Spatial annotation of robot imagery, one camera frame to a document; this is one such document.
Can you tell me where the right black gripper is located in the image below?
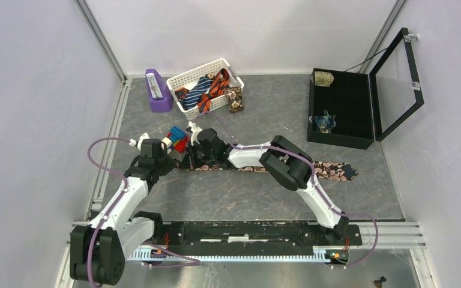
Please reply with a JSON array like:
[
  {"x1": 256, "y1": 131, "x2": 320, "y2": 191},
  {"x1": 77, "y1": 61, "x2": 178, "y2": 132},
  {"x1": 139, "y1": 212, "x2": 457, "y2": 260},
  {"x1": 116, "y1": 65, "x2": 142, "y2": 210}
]
[{"x1": 179, "y1": 141, "x2": 216, "y2": 170}]

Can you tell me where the black pink floral tie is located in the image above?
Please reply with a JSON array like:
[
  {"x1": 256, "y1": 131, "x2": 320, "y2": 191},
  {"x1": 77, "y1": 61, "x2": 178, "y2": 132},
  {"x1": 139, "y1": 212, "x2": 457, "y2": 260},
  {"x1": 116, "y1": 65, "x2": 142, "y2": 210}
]
[{"x1": 176, "y1": 160, "x2": 358, "y2": 182}]

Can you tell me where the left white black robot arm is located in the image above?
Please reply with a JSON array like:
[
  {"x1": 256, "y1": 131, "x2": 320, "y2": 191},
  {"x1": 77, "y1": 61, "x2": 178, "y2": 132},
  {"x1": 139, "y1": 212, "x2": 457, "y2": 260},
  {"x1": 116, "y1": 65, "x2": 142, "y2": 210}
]
[{"x1": 70, "y1": 133, "x2": 177, "y2": 287}]

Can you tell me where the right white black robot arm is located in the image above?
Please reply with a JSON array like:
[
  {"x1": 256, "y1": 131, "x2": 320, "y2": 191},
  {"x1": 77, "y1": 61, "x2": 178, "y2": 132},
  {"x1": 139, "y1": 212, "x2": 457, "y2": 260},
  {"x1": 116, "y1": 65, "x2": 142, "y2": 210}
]
[{"x1": 180, "y1": 127, "x2": 349, "y2": 245}]

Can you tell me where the colourful toy block stack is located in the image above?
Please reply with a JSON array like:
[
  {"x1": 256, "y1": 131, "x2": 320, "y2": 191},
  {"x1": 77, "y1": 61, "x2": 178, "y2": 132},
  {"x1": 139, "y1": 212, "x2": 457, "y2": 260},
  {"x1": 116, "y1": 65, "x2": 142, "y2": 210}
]
[{"x1": 161, "y1": 126, "x2": 188, "y2": 154}]

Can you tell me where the navy white striped tie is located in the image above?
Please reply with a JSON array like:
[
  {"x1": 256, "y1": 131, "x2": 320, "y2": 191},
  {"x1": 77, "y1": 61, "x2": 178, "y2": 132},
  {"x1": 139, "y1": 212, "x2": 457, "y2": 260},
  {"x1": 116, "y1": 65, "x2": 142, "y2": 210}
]
[{"x1": 177, "y1": 77, "x2": 213, "y2": 110}]

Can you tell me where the white plastic basket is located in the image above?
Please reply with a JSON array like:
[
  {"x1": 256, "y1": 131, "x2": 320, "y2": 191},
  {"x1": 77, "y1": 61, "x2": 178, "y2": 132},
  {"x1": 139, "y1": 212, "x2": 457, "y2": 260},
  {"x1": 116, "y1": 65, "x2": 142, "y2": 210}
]
[{"x1": 167, "y1": 58, "x2": 244, "y2": 120}]

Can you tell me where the brown floral tie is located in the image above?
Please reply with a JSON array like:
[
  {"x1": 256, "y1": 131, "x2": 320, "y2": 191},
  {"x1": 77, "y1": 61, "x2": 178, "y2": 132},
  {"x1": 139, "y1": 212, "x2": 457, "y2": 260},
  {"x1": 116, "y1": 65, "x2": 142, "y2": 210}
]
[{"x1": 224, "y1": 87, "x2": 244, "y2": 113}]

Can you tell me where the purple metronome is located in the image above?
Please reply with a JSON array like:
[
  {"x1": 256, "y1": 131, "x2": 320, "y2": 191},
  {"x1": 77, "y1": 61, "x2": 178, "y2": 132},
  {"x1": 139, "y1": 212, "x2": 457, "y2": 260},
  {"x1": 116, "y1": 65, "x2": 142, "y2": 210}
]
[{"x1": 145, "y1": 68, "x2": 173, "y2": 113}]

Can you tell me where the orange navy striped tie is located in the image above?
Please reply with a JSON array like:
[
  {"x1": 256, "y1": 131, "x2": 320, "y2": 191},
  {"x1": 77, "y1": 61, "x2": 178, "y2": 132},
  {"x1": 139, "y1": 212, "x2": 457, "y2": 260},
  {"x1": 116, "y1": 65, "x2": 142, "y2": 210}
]
[{"x1": 197, "y1": 68, "x2": 230, "y2": 113}]

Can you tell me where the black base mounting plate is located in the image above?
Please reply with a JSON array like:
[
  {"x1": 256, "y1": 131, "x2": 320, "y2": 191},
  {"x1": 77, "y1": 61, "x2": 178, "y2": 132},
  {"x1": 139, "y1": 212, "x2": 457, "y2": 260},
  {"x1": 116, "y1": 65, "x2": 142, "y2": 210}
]
[{"x1": 149, "y1": 220, "x2": 363, "y2": 257}]

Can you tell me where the gold rolled tie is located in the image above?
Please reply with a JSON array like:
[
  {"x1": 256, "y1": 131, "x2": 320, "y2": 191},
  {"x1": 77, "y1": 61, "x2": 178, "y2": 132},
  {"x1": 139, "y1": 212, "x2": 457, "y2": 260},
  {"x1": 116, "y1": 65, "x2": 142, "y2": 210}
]
[{"x1": 313, "y1": 71, "x2": 335, "y2": 88}]

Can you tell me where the black tie display box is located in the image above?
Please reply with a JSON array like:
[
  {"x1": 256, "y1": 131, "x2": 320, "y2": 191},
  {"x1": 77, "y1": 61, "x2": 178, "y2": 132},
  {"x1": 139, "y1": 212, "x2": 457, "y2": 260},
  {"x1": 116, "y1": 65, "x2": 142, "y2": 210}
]
[{"x1": 306, "y1": 28, "x2": 424, "y2": 150}]

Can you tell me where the small black floor object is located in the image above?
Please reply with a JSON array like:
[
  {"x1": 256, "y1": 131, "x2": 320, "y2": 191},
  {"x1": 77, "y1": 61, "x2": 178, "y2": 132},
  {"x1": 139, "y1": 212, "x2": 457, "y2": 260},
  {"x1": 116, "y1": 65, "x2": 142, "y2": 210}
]
[{"x1": 373, "y1": 276, "x2": 387, "y2": 288}]

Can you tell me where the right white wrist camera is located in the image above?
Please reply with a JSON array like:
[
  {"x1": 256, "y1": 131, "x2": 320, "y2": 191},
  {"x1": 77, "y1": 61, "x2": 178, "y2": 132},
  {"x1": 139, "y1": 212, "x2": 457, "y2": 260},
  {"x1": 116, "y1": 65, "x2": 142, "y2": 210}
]
[{"x1": 186, "y1": 121, "x2": 202, "y2": 146}]

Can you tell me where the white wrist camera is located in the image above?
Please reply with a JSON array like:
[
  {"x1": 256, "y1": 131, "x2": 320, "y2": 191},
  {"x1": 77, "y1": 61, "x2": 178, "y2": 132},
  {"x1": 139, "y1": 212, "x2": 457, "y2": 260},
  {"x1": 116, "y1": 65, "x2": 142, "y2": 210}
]
[
  {"x1": 128, "y1": 133, "x2": 150, "y2": 151},
  {"x1": 186, "y1": 121, "x2": 202, "y2": 146}
]

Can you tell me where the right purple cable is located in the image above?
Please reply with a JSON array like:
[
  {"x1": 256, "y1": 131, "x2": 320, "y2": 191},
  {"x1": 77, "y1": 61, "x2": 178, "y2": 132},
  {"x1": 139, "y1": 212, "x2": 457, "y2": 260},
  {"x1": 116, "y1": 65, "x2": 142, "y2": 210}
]
[{"x1": 192, "y1": 112, "x2": 379, "y2": 269}]

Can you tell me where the purple cable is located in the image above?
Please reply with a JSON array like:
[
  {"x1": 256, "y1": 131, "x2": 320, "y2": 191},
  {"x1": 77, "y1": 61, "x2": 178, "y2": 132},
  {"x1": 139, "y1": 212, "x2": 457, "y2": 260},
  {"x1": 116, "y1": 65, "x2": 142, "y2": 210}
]
[
  {"x1": 86, "y1": 137, "x2": 202, "y2": 288},
  {"x1": 192, "y1": 112, "x2": 379, "y2": 269}
]

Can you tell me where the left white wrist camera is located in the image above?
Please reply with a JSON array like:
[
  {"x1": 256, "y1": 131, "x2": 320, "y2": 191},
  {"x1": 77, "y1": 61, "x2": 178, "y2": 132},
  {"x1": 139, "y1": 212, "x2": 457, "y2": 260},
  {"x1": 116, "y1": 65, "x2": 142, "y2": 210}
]
[{"x1": 128, "y1": 133, "x2": 150, "y2": 151}]

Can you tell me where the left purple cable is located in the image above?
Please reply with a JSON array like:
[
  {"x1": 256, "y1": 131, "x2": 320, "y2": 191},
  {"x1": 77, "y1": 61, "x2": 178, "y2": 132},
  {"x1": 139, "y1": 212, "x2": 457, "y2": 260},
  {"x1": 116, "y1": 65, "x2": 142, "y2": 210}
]
[{"x1": 86, "y1": 137, "x2": 202, "y2": 288}]

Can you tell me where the white slotted cable duct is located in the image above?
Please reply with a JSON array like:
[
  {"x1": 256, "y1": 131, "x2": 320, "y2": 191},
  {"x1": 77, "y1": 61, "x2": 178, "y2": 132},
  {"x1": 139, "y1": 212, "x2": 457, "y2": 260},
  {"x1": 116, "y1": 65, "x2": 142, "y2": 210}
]
[{"x1": 127, "y1": 245, "x2": 331, "y2": 264}]

